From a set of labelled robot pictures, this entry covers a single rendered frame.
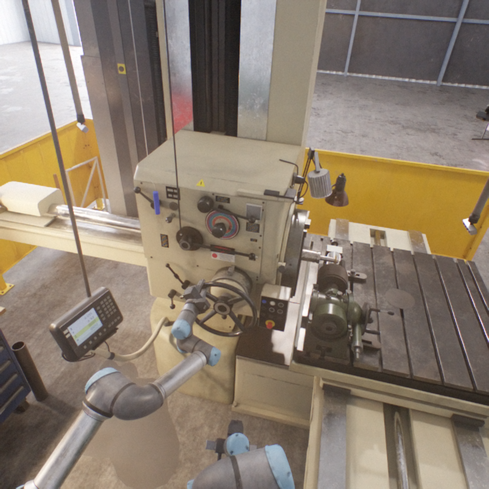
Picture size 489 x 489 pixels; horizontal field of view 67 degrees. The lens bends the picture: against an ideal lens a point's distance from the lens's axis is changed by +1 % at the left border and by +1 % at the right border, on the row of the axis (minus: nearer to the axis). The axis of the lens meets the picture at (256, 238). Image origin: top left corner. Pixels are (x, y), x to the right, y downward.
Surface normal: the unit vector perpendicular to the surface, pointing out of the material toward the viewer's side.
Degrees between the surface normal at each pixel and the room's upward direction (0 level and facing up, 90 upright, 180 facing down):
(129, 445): 0
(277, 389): 90
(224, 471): 16
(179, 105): 90
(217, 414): 0
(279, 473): 27
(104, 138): 90
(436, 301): 0
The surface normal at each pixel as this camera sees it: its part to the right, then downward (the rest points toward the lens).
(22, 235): -0.22, 0.54
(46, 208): 0.98, 0.17
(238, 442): 0.17, -0.51
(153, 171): -0.11, -0.19
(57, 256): 0.06, -0.82
